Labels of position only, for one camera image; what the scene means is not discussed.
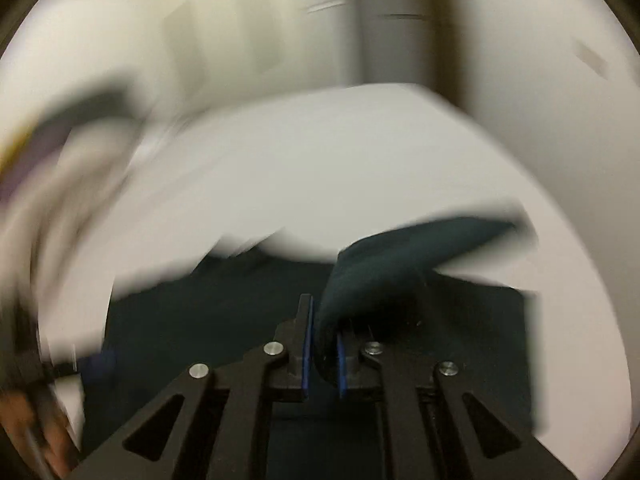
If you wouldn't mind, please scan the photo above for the bed with white sheet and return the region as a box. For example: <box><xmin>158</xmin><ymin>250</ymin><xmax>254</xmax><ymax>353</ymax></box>
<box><xmin>30</xmin><ymin>82</ymin><xmax>632</xmax><ymax>480</ymax></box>

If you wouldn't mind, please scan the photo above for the large beige pillow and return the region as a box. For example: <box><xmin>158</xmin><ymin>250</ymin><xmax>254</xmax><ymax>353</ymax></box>
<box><xmin>0</xmin><ymin>145</ymin><xmax>131</xmax><ymax>321</ymax></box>

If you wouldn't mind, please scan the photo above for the white wardrobe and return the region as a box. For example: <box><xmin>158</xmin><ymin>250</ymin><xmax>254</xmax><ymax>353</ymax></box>
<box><xmin>135</xmin><ymin>0</ymin><xmax>451</xmax><ymax>92</ymax></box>

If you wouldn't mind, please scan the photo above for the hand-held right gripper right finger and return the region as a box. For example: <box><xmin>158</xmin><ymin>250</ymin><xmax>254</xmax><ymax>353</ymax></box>
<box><xmin>336</xmin><ymin>329</ymin><xmax>577</xmax><ymax>480</ymax></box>

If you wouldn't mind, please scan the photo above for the dark green sweater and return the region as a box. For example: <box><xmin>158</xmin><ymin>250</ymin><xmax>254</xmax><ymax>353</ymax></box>
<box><xmin>80</xmin><ymin>215</ymin><xmax>542</xmax><ymax>480</ymax></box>

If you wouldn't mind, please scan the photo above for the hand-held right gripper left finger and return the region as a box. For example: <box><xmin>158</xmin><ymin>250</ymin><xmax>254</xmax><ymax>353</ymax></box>
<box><xmin>70</xmin><ymin>294</ymin><xmax>314</xmax><ymax>480</ymax></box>

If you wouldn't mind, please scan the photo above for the purple cushion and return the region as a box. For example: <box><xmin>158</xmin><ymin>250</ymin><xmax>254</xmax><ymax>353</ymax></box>
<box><xmin>0</xmin><ymin>122</ymin><xmax>68</xmax><ymax>201</ymax></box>

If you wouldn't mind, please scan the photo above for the person's left forearm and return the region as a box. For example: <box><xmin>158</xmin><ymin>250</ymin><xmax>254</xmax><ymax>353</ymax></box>
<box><xmin>0</xmin><ymin>390</ymin><xmax>73</xmax><ymax>480</ymax></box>

